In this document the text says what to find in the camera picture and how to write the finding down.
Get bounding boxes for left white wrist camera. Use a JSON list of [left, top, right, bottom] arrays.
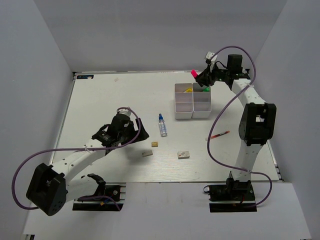
[[116, 107, 132, 118]]

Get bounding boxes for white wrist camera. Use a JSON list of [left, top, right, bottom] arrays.
[[116, 107, 132, 118], [205, 51, 217, 71]]

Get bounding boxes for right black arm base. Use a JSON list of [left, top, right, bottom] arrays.
[[203, 184, 257, 213]]

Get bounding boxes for pink capped black highlighter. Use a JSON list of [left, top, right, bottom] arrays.
[[190, 69, 198, 78]]

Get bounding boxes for white boxed eraser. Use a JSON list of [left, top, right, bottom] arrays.
[[177, 151, 190, 159]]

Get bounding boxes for small yellow eraser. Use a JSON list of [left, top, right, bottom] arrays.
[[151, 141, 159, 147]]

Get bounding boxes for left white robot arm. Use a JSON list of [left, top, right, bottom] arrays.
[[26, 111, 149, 216]]

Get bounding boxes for blue capped spray bottle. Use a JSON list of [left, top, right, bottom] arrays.
[[158, 113, 168, 137]]

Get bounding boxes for left white divided container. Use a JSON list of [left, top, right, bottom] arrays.
[[174, 83, 194, 120]]

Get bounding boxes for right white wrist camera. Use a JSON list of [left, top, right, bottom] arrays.
[[205, 51, 217, 71]]

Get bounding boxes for red clear pen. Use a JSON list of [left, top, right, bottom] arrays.
[[205, 130, 230, 141]]

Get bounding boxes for grey white eraser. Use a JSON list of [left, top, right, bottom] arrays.
[[141, 150, 153, 157]]

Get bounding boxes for yellow capped white marker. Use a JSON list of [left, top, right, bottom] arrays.
[[183, 88, 193, 93]]

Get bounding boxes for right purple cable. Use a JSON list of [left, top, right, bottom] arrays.
[[206, 45, 273, 207]]

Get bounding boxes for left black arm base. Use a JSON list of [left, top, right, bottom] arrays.
[[67, 173, 126, 212]]

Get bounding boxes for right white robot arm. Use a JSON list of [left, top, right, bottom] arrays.
[[192, 51, 277, 183]]

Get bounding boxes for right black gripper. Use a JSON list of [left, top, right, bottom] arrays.
[[196, 61, 231, 87]]

